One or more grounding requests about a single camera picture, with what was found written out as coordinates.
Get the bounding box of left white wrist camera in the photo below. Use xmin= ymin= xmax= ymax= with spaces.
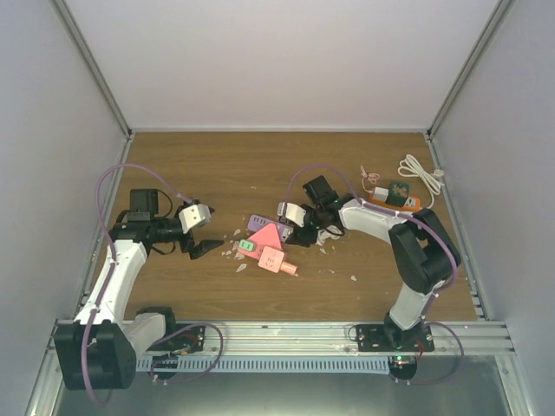
xmin=177 ymin=201 xmax=210 ymax=234

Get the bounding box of green plug adapter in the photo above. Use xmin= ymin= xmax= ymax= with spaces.
xmin=238 ymin=239 xmax=257 ymax=257

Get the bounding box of aluminium front rail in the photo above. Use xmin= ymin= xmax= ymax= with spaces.
xmin=45 ymin=319 xmax=517 ymax=356

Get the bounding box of pink cube socket adapter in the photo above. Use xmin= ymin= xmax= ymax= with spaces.
xmin=258 ymin=246 xmax=284 ymax=273

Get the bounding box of purple power strip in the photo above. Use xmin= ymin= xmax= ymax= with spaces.
xmin=247 ymin=214 xmax=293 ymax=243

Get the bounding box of white coiled cable at back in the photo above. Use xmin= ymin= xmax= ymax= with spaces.
xmin=398 ymin=154 xmax=447 ymax=209

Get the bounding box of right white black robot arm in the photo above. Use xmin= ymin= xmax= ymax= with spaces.
xmin=277 ymin=175 xmax=460 ymax=351

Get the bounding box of pink thin cable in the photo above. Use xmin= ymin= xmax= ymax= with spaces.
xmin=358 ymin=164 xmax=381 ymax=194

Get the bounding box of orange power strip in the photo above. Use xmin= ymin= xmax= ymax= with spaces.
xmin=368 ymin=193 xmax=421 ymax=212

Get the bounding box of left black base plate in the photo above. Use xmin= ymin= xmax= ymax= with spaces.
xmin=147 ymin=326 xmax=206 ymax=355

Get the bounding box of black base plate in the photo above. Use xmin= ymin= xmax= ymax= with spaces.
xmin=355 ymin=323 xmax=435 ymax=354
xmin=147 ymin=326 xmax=206 ymax=355

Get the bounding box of pink triangular socket adapter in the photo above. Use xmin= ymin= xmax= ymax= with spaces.
xmin=248 ymin=223 xmax=282 ymax=250

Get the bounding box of dark green cube adapter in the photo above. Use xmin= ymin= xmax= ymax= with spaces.
xmin=386 ymin=181 xmax=410 ymax=207

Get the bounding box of white charger plug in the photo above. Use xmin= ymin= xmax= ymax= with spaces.
xmin=373 ymin=186 xmax=389 ymax=202

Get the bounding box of grey slotted cable duct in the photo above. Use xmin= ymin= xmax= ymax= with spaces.
xmin=155 ymin=355 xmax=389 ymax=375

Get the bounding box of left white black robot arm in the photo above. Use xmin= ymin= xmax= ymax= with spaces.
xmin=54 ymin=189 xmax=222 ymax=391

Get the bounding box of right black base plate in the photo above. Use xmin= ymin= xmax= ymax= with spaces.
xmin=355 ymin=323 xmax=435 ymax=354

